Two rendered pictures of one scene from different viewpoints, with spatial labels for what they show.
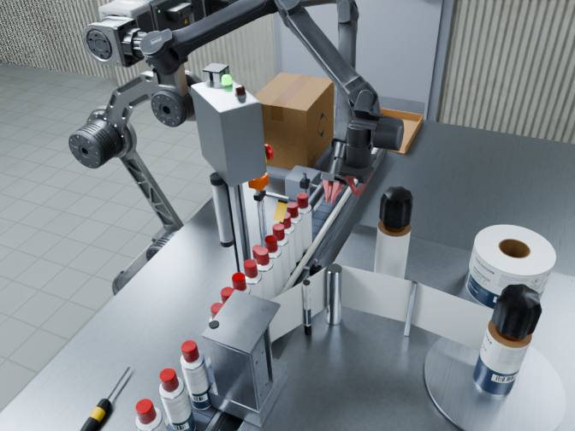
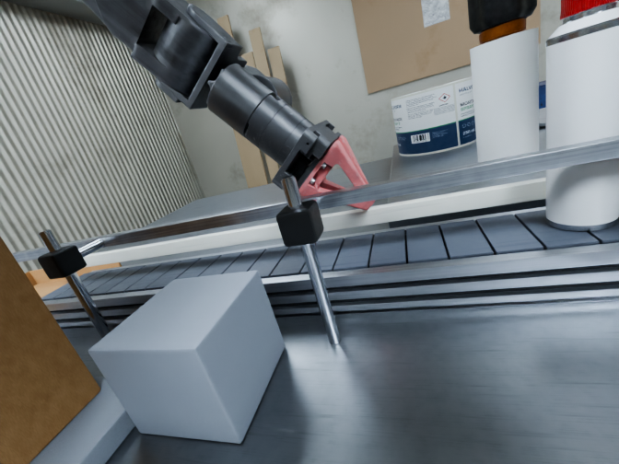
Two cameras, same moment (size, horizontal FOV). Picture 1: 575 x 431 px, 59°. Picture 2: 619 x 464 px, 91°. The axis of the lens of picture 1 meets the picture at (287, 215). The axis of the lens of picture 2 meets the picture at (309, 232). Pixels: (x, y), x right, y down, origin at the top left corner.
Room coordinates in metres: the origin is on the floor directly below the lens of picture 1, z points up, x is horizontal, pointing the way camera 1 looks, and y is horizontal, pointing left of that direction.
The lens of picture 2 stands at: (1.46, 0.18, 1.03)
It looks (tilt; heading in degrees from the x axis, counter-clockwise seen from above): 19 degrees down; 264
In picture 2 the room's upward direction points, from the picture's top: 16 degrees counter-clockwise
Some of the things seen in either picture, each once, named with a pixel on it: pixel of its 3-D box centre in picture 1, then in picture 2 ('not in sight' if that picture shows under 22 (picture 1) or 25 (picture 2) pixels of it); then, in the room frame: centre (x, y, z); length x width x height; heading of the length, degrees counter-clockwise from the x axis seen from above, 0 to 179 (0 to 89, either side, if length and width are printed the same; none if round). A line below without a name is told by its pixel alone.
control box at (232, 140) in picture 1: (229, 130); not in sight; (1.05, 0.12, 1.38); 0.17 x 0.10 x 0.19; 28
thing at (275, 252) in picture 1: (273, 267); not in sight; (1.00, 0.05, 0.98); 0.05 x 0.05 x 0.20
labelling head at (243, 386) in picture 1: (246, 357); not in sight; (0.69, 0.11, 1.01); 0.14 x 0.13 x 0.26; 153
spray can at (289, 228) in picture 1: (286, 243); not in sight; (1.10, 0.01, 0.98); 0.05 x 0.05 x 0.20
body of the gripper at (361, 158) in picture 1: (358, 156); not in sight; (1.04, -0.18, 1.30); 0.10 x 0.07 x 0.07; 155
